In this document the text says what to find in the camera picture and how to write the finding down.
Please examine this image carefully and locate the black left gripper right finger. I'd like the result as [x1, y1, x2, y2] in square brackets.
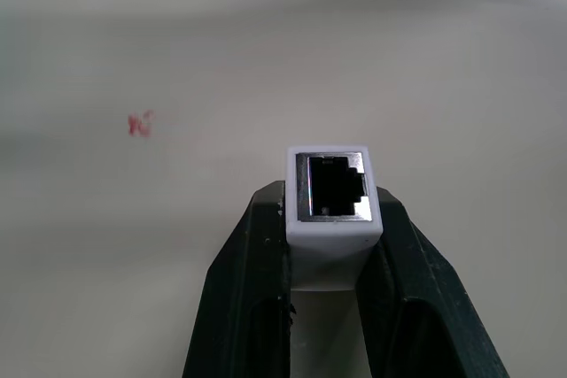
[353, 186, 510, 378]

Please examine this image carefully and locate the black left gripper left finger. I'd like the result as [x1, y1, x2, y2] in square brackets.
[181, 180, 297, 378]

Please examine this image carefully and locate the white network coupler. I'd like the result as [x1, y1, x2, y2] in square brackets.
[285, 144, 383, 293]

